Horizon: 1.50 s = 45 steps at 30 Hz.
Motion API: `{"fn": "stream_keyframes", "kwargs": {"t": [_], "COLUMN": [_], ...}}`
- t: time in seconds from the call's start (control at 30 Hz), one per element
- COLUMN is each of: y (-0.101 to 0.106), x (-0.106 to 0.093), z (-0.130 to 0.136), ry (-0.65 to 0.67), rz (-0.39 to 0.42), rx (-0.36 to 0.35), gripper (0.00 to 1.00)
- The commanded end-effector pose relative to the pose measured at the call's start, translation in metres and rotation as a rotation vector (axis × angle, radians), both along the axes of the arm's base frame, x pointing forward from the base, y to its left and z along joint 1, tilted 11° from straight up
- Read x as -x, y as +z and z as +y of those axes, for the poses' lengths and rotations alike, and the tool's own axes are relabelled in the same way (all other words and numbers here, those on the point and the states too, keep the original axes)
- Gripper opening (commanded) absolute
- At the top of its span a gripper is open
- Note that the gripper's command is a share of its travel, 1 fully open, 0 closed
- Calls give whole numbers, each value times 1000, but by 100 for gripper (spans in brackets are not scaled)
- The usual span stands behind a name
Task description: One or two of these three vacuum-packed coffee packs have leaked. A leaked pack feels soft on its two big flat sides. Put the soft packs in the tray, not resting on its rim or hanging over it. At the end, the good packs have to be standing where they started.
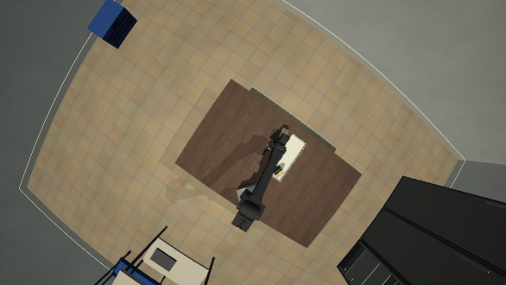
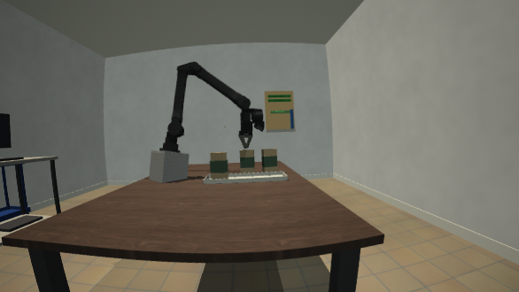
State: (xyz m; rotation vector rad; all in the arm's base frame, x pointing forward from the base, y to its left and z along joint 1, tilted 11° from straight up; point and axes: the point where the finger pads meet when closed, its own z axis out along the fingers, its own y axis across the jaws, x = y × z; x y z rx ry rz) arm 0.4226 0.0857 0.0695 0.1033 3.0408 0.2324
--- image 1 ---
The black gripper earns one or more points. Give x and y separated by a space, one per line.
270 143

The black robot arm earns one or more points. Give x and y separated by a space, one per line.
249 211

